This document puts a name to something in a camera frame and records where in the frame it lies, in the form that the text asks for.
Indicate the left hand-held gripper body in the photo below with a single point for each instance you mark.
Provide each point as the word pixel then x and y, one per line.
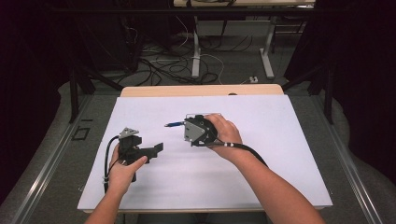
pixel 130 151

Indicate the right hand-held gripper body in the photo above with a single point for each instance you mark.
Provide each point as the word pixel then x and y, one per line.
pixel 199 130

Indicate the clear plastic organizer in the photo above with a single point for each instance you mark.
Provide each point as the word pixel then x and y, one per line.
pixel 187 116

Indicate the blue pen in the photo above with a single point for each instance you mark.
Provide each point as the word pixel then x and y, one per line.
pixel 174 124

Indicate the person's left hand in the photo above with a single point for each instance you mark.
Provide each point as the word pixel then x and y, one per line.
pixel 123 177

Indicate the person's right hand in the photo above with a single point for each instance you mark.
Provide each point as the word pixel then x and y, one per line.
pixel 229 140

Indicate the light wooden table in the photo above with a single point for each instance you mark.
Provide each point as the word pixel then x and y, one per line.
pixel 199 90

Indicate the white table mat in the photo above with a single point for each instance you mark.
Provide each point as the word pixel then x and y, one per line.
pixel 199 186

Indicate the white power strip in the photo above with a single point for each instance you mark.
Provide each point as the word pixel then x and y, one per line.
pixel 253 79

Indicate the white-legged desk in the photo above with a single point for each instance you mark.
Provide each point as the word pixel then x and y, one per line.
pixel 196 53

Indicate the black metal stand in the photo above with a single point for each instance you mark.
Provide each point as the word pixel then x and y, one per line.
pixel 328 93
pixel 74 96

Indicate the person's dark trousers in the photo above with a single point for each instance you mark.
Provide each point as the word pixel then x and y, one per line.
pixel 202 218

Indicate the dark curtain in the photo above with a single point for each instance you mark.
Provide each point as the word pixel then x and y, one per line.
pixel 28 62
pixel 367 77

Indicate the black horizontal bar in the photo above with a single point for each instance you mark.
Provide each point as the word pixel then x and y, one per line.
pixel 124 10

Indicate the aluminium floor rail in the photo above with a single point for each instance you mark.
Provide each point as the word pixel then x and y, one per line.
pixel 46 174
pixel 348 174

